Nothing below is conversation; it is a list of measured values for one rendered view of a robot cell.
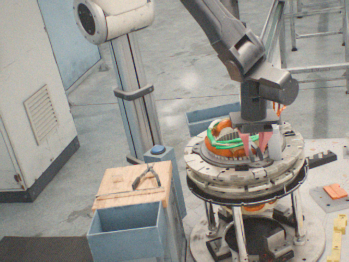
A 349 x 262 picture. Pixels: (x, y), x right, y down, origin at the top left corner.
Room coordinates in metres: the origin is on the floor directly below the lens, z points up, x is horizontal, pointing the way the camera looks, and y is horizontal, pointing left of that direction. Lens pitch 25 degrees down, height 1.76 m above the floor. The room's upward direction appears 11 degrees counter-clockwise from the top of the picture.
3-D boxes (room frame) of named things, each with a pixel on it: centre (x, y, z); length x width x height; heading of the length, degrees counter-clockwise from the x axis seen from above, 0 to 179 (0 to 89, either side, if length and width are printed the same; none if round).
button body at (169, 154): (1.43, 0.07, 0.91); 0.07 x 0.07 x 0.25; 51
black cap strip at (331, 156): (1.60, -0.45, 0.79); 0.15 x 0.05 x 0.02; 104
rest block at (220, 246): (1.19, -0.05, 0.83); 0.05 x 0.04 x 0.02; 12
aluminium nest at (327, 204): (1.37, -0.43, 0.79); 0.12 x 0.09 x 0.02; 6
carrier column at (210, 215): (1.30, -0.04, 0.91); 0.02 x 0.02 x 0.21
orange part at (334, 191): (1.38, -0.45, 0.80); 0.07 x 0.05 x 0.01; 6
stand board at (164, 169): (1.21, 0.14, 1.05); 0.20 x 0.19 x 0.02; 172
